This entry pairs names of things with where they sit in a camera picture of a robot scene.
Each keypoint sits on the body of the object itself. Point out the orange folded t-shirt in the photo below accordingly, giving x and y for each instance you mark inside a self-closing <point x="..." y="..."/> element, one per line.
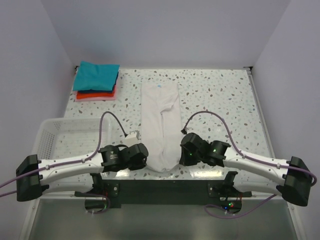
<point x="80" y="96"/>

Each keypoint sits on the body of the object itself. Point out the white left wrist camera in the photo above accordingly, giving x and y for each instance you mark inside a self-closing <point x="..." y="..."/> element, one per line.
<point x="132" y="138"/>

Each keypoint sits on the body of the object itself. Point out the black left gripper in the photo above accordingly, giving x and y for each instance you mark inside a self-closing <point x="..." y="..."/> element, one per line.
<point x="141" y="155"/>

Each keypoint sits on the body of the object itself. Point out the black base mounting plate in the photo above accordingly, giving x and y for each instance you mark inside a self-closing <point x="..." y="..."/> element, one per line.
<point x="161" y="192"/>

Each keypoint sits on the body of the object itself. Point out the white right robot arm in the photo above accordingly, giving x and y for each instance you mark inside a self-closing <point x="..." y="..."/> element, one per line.
<point x="290" y="179"/>

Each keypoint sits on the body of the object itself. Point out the pink folded t-shirt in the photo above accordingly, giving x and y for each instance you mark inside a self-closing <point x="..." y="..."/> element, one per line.
<point x="96" y="99"/>

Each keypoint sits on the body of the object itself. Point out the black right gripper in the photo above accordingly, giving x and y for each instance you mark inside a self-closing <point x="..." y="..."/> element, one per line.
<point x="186" y="153"/>

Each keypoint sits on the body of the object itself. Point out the teal folded t-shirt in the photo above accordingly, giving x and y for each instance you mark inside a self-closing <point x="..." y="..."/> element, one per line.
<point x="96" y="77"/>

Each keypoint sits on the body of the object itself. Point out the white t-shirt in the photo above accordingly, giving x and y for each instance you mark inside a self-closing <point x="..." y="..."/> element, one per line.
<point x="161" y="125"/>

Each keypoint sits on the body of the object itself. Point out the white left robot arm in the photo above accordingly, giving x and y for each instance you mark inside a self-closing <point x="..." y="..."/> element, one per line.
<point x="34" y="176"/>

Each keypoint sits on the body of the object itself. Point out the white plastic basket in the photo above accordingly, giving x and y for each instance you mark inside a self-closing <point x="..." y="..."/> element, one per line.
<point x="59" y="138"/>

